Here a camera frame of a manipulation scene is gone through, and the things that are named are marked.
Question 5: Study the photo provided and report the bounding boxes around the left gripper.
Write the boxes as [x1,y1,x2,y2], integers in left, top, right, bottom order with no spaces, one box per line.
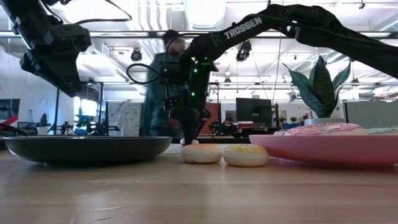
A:
[19,24,93,98]

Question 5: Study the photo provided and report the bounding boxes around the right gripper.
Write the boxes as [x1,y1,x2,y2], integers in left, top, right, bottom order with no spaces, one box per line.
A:
[183,58,218,146]

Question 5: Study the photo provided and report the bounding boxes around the large pink frosted donut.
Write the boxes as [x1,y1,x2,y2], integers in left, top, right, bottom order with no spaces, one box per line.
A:
[284,123,368,136]

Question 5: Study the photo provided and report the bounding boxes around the large green frosted donut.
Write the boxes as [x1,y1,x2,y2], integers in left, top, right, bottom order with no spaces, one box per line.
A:
[366,126,398,136]

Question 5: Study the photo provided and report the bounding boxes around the seated person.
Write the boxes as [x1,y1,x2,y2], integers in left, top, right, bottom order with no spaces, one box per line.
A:
[221,115,238,136]

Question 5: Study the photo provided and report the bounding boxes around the small orange donut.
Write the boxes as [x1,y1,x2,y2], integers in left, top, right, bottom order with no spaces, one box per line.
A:
[181,143,223,165]

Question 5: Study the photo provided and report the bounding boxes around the standing person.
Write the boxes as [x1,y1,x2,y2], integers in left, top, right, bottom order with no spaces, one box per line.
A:
[139,29,195,139]

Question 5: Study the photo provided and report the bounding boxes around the small background potted plant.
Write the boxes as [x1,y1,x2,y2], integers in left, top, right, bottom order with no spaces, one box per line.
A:
[36,112,50,136]

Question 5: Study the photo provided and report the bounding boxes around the black computer monitor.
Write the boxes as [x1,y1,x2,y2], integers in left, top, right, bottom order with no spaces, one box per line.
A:
[235,98,273,127]

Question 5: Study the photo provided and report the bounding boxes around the small yellow donut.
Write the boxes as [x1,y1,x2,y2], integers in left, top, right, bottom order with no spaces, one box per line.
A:
[223,144,269,167]

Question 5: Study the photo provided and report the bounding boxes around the black ceiling spotlight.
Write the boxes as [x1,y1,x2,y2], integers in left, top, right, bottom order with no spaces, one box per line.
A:
[235,40,252,62]
[130,48,143,62]

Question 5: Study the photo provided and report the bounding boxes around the black plate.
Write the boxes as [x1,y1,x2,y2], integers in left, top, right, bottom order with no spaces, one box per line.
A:
[3,136,173,165]

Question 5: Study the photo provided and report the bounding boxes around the pink plate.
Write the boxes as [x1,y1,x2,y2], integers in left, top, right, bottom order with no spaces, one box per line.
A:
[248,134,398,166]

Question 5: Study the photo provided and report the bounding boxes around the green artificial plant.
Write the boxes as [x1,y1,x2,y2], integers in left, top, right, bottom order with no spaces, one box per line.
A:
[282,55,353,119]

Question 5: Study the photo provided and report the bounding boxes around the grey partition panel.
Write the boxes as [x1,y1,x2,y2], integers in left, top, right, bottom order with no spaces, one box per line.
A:
[343,100,398,129]

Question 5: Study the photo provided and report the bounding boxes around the black aluminium table frame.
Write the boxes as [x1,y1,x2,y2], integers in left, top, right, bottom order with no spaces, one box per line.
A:
[171,135,251,144]

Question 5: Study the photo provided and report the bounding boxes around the black background stand frame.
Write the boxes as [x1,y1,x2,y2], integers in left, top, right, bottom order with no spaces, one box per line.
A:
[55,81,121,136]

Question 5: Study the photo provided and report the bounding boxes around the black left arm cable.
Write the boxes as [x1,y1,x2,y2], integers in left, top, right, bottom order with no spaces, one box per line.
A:
[71,0,133,25]

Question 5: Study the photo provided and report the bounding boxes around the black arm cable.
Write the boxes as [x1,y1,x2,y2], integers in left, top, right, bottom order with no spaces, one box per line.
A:
[71,0,133,25]
[125,63,163,85]

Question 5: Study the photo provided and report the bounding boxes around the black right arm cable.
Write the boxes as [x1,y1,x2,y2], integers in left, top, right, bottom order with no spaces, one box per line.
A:
[125,63,163,85]

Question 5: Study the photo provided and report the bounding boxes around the white ceiling duct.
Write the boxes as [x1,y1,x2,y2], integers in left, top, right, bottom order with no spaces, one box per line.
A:
[183,0,228,30]

